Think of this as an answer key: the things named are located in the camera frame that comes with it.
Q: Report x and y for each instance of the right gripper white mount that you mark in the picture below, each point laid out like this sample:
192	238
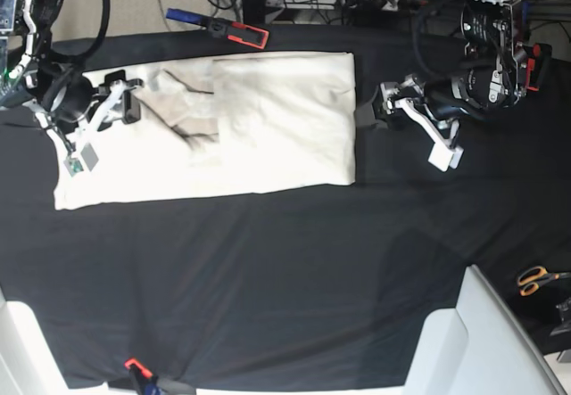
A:
80	111

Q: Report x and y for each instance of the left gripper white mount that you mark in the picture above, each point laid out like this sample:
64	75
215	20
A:
408	99

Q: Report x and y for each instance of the white T-shirt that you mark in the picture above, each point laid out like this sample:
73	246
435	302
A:
225	125

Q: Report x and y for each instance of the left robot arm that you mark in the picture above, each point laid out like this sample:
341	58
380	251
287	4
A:
491	77

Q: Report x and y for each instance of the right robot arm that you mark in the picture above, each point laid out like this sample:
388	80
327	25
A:
31	70

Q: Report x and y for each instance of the black table cloth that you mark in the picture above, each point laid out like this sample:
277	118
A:
323	288

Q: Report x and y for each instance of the red black clamp right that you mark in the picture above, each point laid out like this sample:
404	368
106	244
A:
538	63

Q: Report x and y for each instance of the white plastic bin right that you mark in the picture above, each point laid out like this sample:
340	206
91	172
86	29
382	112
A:
478	347

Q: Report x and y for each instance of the white plastic bin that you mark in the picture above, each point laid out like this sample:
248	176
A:
478	347
27	364

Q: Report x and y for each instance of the red black clamp near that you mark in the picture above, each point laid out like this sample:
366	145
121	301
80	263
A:
145	382

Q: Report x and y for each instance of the white plastic bin left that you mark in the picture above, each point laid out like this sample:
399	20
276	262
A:
27	364

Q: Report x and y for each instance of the orange handled scissors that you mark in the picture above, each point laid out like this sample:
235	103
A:
531	280

